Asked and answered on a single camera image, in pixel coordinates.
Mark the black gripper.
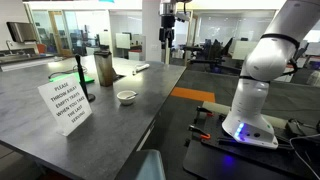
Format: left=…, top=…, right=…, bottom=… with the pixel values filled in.
left=158, top=14, right=176, bottom=50

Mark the blue pen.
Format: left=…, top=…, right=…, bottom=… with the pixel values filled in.
left=124, top=92, right=139, bottom=100

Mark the white bowl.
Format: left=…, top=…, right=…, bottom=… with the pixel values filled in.
left=116, top=90, right=138, bottom=107

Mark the white square column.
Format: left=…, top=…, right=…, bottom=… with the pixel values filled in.
left=141, top=0, right=162, bottom=63

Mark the white rolled tube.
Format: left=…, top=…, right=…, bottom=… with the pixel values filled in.
left=131, top=63, right=151, bottom=76

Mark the white partition board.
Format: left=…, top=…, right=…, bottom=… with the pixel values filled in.
left=115, top=32, right=132, bottom=51

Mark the black office chair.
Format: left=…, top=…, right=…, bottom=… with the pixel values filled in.
left=199, top=37, right=235, bottom=74

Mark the metallic canister dispenser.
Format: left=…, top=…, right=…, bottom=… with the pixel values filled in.
left=93, top=45, right=115, bottom=88

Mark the black orange clamp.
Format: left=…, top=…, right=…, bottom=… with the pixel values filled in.
left=187, top=124, right=212, bottom=141
left=195, top=105, right=215, bottom=118

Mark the black pole stand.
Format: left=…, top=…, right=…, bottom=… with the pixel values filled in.
left=74, top=54, right=96, bottom=103

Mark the green flat tablet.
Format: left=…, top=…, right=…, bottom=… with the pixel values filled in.
left=49, top=71, right=96, bottom=85

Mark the white printed sign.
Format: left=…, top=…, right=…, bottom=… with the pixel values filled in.
left=37, top=74, right=93, bottom=137

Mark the teal chair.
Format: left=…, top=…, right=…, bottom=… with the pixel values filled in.
left=114, top=149, right=167, bottom=180

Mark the black mounting plate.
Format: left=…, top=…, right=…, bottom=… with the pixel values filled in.
left=182, top=109, right=320, bottom=180

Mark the steel sink counter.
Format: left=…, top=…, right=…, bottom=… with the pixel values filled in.
left=0, top=49, right=65, bottom=73

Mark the black power adapter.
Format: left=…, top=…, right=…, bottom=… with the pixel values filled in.
left=285, top=119, right=305, bottom=138

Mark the metal faucet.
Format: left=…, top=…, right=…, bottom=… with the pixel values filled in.
left=5, top=39, right=14, bottom=55

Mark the black cable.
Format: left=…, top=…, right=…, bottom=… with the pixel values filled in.
left=47, top=64, right=88, bottom=80

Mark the wall paper towel dispenser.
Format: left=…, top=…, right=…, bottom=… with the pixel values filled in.
left=6, top=21, right=38, bottom=43

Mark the white cable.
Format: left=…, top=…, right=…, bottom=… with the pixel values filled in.
left=289, top=133, right=320, bottom=180

